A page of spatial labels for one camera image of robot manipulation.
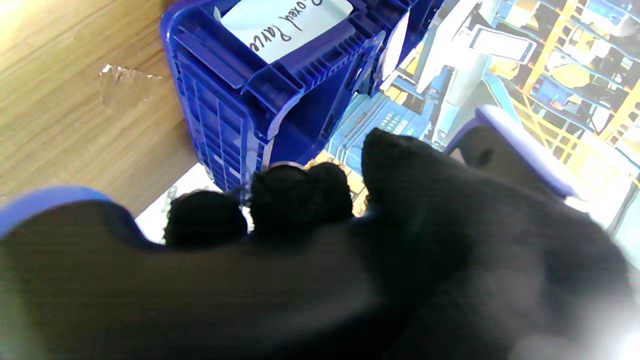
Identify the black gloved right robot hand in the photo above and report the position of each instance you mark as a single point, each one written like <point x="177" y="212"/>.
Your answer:
<point x="475" y="260"/>

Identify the black and blue barcode scanner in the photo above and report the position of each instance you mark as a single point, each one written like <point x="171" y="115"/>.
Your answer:
<point x="150" y="300"/>

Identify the printed warehouse backdrop banner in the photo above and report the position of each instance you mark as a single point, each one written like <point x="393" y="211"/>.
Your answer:
<point x="525" y="75"/>

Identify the blue bin labelled boxed parcels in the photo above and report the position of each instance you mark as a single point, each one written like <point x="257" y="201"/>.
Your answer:
<point x="280" y="100"/>

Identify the paper label boxed parcels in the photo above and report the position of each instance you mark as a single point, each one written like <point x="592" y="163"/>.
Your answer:
<point x="285" y="25"/>

